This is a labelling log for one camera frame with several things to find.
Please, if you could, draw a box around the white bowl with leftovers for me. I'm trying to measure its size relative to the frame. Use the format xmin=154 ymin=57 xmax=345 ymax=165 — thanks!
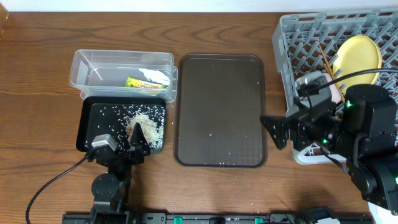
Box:
xmin=323 ymin=73 xmax=341 ymax=104

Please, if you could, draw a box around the wooden chopstick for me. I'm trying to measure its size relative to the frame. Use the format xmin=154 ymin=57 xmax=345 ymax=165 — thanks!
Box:
xmin=319 ymin=45 xmax=345 ymax=103

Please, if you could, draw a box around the green snack wrapper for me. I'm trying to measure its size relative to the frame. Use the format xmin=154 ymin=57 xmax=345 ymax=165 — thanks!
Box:
xmin=124 ymin=77 xmax=167 ymax=88

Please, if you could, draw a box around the white tissue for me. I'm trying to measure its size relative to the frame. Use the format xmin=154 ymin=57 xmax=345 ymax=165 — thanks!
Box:
xmin=139 ymin=68 xmax=170 ymax=86

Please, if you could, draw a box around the yellow plate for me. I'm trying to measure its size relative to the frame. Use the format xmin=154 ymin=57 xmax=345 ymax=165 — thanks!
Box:
xmin=332 ymin=35 xmax=382 ymax=94

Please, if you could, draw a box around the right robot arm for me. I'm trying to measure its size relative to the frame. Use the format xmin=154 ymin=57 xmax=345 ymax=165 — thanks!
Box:
xmin=260 ymin=84 xmax=397 ymax=215

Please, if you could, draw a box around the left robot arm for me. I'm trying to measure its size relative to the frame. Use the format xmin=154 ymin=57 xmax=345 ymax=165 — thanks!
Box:
xmin=86 ymin=123 xmax=150 ymax=223

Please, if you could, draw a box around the grey dishwasher rack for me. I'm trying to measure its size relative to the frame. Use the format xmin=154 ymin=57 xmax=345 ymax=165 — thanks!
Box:
xmin=272 ymin=8 xmax=398 ymax=166

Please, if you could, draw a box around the black plastic bin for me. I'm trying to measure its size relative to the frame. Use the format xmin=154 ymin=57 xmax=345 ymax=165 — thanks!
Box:
xmin=76 ymin=96 xmax=166 ymax=154

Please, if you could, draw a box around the dark brown serving tray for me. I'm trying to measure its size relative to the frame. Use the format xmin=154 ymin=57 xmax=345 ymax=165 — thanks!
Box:
xmin=174 ymin=54 xmax=267 ymax=169

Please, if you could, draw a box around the clear plastic bin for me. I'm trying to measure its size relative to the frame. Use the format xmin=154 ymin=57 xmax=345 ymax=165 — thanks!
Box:
xmin=69 ymin=49 xmax=178 ymax=102

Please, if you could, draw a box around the right black cable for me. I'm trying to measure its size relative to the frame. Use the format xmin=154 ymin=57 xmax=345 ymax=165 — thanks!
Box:
xmin=306 ymin=68 xmax=398 ymax=94

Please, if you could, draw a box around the black cable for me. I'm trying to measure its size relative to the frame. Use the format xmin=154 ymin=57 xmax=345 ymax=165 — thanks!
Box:
xmin=306 ymin=68 xmax=398 ymax=94
xmin=25 ymin=154 xmax=94 ymax=224

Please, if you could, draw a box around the left black cable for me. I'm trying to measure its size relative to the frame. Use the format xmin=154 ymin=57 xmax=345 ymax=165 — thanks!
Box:
xmin=25 ymin=154 xmax=94 ymax=224

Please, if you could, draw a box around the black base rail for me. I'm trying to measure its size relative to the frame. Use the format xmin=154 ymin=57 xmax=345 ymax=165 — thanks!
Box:
xmin=62 ymin=206 xmax=374 ymax=224

